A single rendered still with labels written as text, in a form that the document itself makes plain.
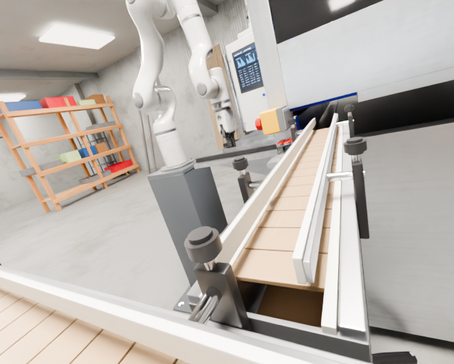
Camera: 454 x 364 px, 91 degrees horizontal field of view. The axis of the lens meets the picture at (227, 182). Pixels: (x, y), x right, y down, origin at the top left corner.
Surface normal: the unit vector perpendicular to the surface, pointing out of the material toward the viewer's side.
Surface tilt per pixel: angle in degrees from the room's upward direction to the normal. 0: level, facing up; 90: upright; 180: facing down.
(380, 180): 90
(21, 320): 0
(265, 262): 0
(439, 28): 90
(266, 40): 90
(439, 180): 90
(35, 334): 0
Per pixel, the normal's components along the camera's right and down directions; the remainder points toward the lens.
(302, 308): -0.27, -0.92
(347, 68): -0.43, 0.38
